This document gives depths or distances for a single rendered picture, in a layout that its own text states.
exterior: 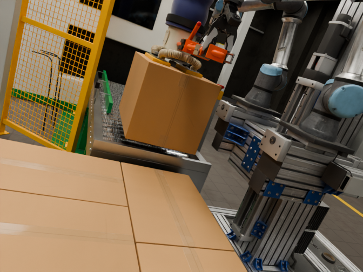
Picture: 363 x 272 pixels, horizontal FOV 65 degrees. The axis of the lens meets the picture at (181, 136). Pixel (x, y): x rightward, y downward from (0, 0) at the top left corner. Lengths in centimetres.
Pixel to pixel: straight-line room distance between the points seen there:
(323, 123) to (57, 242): 104
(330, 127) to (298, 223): 68
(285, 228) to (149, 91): 103
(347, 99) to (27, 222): 110
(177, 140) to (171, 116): 14
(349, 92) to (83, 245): 99
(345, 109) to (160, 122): 82
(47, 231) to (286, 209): 116
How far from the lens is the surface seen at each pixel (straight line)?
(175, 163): 164
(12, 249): 91
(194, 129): 151
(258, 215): 164
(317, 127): 126
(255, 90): 166
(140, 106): 141
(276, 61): 181
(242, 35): 477
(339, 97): 112
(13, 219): 101
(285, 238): 177
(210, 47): 109
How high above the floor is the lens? 116
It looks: 15 degrees down
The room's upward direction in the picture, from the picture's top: 20 degrees clockwise
